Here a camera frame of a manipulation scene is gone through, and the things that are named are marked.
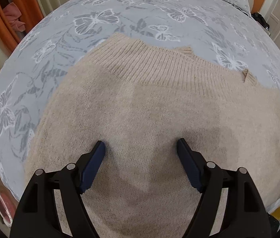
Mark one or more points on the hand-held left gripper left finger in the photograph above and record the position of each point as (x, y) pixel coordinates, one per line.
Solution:
(93, 166)

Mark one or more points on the black bag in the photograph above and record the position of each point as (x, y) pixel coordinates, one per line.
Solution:
(261, 19)

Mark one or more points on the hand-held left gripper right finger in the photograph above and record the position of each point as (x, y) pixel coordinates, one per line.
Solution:
(190, 166)

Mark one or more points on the beige sweater with black hearts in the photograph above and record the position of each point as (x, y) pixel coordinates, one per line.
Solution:
(154, 116)

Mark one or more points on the grey butterfly print duvet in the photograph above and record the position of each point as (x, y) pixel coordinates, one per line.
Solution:
(55, 42)

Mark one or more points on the pink clothing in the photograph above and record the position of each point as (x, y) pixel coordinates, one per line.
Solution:
(12, 11)

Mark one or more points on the pink and white round object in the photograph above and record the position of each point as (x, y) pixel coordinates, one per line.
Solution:
(2, 207)

